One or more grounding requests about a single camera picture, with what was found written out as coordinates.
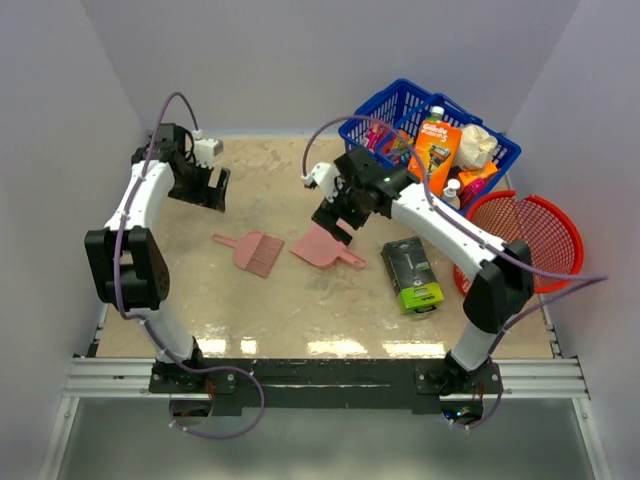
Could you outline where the orange box in basket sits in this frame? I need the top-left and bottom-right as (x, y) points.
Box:
(457, 162), (499, 188)

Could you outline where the white plastic bag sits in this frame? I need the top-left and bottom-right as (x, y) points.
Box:
(453, 124), (498, 171)

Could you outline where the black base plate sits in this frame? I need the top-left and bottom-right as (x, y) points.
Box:
(149, 358), (503, 416)

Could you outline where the pink box in basket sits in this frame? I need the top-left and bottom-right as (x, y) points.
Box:
(360, 121), (390, 152)

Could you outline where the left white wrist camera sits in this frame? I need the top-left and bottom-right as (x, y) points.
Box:
(192, 130), (224, 170)

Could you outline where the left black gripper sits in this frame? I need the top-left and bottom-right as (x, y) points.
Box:
(169, 158), (229, 212)

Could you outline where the orange razor package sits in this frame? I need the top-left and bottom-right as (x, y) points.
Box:
(414, 116), (462, 196)

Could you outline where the black green razor box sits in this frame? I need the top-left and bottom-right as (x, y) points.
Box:
(380, 236), (444, 314)

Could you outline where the red mesh waste basket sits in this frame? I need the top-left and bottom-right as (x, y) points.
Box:
(467, 190), (584, 275)

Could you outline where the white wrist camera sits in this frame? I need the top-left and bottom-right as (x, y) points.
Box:
(192, 130), (224, 170)
(301, 162), (344, 203)

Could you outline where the blue plastic basket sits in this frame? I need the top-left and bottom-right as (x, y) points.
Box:
(338, 78), (521, 215)

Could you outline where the pink dustpan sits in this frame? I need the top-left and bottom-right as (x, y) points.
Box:
(289, 223), (367, 269)

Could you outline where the pink hand brush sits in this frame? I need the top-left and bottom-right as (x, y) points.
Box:
(212, 231), (284, 278)

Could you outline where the colourful pack in basket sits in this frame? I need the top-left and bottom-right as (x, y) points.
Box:
(380, 130), (414, 164)

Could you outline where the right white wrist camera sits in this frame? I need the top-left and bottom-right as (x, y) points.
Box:
(301, 162), (344, 203)

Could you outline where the white pump bottle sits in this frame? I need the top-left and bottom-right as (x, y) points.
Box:
(442, 179), (461, 210)

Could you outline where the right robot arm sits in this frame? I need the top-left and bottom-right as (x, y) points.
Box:
(302, 147), (534, 395)

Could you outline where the magenta box in basket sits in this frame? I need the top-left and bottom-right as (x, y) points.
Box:
(459, 178), (486, 209)

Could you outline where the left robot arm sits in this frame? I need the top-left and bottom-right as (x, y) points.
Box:
(84, 123), (230, 393)

